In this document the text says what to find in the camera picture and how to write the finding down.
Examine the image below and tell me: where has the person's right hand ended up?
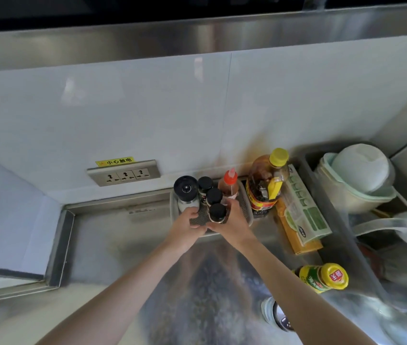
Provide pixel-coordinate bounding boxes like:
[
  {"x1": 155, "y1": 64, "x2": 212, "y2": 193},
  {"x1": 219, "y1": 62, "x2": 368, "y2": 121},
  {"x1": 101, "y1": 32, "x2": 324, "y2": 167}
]
[{"x1": 207, "y1": 199, "x2": 259, "y2": 253}]

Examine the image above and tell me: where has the person's left hand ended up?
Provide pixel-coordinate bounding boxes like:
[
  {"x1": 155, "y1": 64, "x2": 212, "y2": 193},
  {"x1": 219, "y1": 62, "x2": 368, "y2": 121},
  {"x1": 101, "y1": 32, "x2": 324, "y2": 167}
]
[{"x1": 166, "y1": 206, "x2": 208, "y2": 253}]

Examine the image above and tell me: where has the grey plastic tray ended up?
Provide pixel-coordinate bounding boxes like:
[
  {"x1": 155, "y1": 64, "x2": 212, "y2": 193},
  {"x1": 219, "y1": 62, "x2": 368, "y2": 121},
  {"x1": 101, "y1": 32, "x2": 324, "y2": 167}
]
[{"x1": 169, "y1": 188, "x2": 254, "y2": 237}]

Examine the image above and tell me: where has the person's left forearm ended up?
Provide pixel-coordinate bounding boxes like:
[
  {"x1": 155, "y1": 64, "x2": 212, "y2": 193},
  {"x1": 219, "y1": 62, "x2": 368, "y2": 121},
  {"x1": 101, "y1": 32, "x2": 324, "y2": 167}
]
[{"x1": 35, "y1": 241, "x2": 187, "y2": 345}]

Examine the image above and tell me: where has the person's right forearm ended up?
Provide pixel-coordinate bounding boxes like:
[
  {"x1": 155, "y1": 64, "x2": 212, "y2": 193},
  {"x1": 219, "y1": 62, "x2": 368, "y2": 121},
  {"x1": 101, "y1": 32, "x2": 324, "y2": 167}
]
[{"x1": 224, "y1": 238, "x2": 377, "y2": 345}]

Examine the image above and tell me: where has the dark perforated tray mat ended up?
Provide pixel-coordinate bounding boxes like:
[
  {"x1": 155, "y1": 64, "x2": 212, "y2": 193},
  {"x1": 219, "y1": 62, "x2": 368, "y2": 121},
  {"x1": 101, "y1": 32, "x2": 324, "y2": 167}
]
[{"x1": 188, "y1": 207, "x2": 232, "y2": 227}]

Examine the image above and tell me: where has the black-lidded spice jar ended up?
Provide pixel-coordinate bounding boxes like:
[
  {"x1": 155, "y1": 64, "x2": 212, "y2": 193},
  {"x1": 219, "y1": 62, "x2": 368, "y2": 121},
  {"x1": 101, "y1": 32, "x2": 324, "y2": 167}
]
[
  {"x1": 198, "y1": 176, "x2": 214, "y2": 202},
  {"x1": 209, "y1": 203, "x2": 227, "y2": 224},
  {"x1": 206, "y1": 188, "x2": 223, "y2": 209}
]

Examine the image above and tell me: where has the black-lidded pepper grinder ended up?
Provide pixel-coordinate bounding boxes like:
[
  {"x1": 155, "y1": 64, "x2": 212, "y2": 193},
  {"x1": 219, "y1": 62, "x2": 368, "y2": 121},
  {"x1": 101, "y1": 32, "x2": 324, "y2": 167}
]
[{"x1": 173, "y1": 175, "x2": 201, "y2": 213}]

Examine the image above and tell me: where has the red-capped squeeze bottle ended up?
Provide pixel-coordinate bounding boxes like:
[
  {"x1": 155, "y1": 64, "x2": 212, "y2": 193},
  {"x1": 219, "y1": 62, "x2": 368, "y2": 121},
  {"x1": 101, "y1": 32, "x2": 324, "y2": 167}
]
[{"x1": 217, "y1": 168, "x2": 239, "y2": 206}]

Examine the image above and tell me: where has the yellow-capped oil bottle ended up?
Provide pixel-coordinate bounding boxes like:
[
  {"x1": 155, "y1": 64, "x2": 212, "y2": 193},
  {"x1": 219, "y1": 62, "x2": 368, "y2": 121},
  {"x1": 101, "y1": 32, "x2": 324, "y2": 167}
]
[{"x1": 245, "y1": 147, "x2": 290, "y2": 215}]

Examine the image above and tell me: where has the orange cardboard box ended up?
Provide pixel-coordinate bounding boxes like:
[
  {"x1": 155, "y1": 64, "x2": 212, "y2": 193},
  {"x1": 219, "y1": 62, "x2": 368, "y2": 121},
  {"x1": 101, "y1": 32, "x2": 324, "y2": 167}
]
[{"x1": 275, "y1": 199, "x2": 324, "y2": 255}]

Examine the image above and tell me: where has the green and white wrap box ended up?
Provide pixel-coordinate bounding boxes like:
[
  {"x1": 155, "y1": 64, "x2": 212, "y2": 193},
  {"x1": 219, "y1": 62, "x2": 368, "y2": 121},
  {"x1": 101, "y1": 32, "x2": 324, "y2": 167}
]
[{"x1": 282, "y1": 164, "x2": 333, "y2": 245}]

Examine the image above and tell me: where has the yellow warning sticker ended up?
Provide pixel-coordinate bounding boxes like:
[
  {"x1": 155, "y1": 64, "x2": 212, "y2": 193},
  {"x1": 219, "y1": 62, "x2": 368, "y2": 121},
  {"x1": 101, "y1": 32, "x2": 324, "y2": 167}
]
[{"x1": 95, "y1": 156, "x2": 135, "y2": 168}]

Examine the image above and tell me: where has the glass jar with metal rim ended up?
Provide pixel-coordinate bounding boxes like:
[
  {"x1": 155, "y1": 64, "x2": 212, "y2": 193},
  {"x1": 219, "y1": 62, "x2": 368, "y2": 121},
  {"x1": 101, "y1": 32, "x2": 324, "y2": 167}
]
[{"x1": 260, "y1": 296, "x2": 296, "y2": 333}]

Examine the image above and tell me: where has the yellow-lidded green seasoning jar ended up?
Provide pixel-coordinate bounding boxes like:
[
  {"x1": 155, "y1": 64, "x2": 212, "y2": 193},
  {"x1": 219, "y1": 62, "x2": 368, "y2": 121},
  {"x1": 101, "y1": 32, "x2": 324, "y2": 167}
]
[{"x1": 293, "y1": 262, "x2": 350, "y2": 294}]

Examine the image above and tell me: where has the clear plastic dish bin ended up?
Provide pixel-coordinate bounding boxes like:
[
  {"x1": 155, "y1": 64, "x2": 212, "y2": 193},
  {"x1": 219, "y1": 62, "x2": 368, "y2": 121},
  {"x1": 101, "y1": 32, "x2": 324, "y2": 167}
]
[{"x1": 296, "y1": 142, "x2": 407, "y2": 315}]

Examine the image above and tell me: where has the pale green plastic basin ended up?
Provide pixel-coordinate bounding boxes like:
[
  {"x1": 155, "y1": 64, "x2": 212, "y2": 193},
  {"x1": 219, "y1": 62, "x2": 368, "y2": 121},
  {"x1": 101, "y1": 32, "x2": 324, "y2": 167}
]
[{"x1": 314, "y1": 152, "x2": 399, "y2": 215}]

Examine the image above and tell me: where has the white bowl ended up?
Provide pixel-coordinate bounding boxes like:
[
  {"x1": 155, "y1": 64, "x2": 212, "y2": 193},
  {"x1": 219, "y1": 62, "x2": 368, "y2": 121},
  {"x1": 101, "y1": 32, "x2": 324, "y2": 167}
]
[{"x1": 331, "y1": 143, "x2": 395, "y2": 194}]

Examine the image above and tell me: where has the stainless steel range hood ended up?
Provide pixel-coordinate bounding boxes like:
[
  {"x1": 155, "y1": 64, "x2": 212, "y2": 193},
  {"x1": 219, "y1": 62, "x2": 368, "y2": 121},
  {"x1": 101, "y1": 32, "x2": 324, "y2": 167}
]
[{"x1": 0, "y1": 0, "x2": 407, "y2": 73}]

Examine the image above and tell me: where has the silver wall socket panel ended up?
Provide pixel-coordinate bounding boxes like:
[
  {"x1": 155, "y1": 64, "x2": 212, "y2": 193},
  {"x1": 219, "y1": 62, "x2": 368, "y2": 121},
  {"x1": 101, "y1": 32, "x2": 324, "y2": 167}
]
[{"x1": 87, "y1": 159, "x2": 161, "y2": 187}]

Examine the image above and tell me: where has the white ladle with grey handle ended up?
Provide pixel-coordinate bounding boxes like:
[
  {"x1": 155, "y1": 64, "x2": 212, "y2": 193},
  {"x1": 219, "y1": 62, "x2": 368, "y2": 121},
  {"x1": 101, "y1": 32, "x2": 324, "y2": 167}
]
[{"x1": 352, "y1": 211, "x2": 407, "y2": 248}]

